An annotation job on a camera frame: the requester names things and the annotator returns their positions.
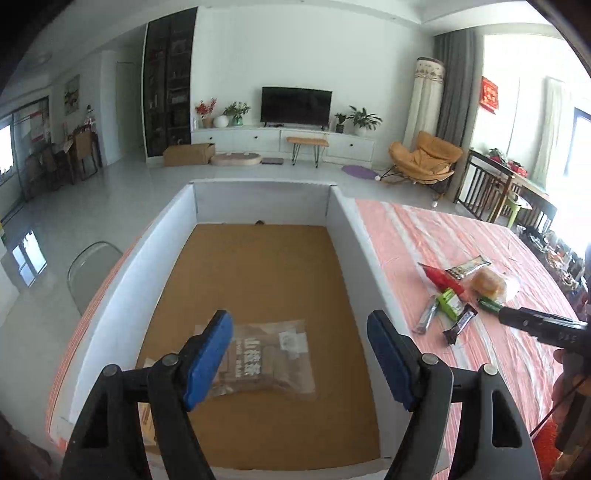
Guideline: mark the white television cabinet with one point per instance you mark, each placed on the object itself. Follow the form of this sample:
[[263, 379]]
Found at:
[[240, 138]]

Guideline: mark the green snack packet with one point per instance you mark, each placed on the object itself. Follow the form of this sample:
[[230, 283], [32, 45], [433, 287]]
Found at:
[[450, 302]]

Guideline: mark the orange striped tablecloth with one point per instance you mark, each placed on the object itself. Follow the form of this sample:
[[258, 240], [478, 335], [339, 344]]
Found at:
[[415, 230]]

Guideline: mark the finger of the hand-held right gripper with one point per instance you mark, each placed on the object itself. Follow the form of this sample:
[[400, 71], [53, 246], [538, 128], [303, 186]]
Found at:
[[515, 317]]

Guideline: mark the dark wooden slatted chair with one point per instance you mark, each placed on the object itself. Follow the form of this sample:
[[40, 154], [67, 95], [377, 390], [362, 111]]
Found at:
[[480, 184]]

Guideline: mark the black television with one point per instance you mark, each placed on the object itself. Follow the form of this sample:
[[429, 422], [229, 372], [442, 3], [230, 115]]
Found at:
[[296, 105]]

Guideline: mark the small green potted plant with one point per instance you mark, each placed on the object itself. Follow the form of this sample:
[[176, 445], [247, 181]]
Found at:
[[340, 122]]

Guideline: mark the grey snack packet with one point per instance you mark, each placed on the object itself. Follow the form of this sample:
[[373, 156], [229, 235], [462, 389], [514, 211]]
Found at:
[[425, 316]]

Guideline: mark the clear plastic chair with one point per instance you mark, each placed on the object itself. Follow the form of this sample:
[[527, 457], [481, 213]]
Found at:
[[92, 272]]

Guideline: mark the wooden side table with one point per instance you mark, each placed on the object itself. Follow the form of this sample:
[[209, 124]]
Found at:
[[526, 177]]

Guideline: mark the bread in clear bag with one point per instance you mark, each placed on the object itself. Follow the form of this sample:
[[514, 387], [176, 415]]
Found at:
[[490, 282]]

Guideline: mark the dark brown snack bar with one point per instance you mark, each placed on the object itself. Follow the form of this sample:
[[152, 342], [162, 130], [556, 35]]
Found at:
[[461, 324]]

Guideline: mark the white round vase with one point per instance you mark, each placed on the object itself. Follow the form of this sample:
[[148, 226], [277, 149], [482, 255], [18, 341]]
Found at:
[[220, 122]]

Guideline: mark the red flowers in vase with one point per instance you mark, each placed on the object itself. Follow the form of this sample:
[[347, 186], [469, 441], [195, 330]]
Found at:
[[205, 110]]

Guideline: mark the large white cardboard box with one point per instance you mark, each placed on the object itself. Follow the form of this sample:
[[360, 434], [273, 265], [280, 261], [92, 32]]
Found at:
[[258, 258]]

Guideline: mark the framed wall picture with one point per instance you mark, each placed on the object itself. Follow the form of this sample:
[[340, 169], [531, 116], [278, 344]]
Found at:
[[71, 94]]

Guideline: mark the clear packet of brown snacks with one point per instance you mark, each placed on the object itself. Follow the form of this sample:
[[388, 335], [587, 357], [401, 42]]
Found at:
[[270, 355]]

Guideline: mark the small dark green packet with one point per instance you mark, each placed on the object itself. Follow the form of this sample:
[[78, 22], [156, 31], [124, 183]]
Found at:
[[488, 304]]

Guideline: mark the purple floor mat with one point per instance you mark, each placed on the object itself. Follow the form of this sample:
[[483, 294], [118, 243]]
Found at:
[[358, 171]]

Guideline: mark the wooden bench with hairpin legs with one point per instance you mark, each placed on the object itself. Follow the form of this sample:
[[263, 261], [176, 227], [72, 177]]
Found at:
[[307, 141]]

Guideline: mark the row of bottles and packets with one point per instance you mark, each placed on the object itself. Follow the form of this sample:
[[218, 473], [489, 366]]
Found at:
[[558, 258]]

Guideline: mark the long black snack packet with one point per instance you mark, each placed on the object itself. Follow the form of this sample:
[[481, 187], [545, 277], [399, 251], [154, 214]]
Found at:
[[466, 267]]

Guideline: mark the white sheer curtain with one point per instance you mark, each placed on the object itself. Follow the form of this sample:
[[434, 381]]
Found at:
[[554, 129]]

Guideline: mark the person's right hand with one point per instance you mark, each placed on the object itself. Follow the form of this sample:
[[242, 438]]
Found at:
[[561, 392]]

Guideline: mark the round beige floor cushion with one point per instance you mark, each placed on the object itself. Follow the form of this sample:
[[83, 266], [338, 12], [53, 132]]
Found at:
[[235, 159]]

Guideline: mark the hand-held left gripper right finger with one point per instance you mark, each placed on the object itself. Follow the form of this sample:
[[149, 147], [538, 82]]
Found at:
[[390, 360]]

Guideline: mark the large leafy potted plant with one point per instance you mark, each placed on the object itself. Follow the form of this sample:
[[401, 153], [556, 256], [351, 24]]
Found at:
[[364, 121]]

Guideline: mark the brown cardboard box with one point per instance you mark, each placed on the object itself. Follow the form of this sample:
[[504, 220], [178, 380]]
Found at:
[[187, 154]]

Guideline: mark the grey curtain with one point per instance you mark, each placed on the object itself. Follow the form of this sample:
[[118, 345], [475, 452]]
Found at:
[[457, 83]]

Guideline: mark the orange lounge chair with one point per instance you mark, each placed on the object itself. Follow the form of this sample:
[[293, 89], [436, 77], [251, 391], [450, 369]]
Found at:
[[425, 154]]

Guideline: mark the red snack packet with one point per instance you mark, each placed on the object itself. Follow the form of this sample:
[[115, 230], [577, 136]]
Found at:
[[438, 277]]

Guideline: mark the tall black bookshelf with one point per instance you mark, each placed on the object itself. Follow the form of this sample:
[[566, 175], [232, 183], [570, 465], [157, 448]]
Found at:
[[168, 83]]

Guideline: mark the standing air conditioner cover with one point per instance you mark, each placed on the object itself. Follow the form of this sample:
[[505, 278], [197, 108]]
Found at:
[[425, 101]]

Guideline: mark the orange fuzzy cloth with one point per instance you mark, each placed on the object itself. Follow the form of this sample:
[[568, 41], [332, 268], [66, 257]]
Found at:
[[547, 447]]

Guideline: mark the red wall decoration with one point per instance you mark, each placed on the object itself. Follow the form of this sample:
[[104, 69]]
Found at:
[[489, 94]]

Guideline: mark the green plastic stool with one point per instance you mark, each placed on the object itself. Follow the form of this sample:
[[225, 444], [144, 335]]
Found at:
[[517, 207]]

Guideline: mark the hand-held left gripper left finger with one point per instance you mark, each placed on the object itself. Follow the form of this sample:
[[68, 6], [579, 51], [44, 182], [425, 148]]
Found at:
[[207, 360]]

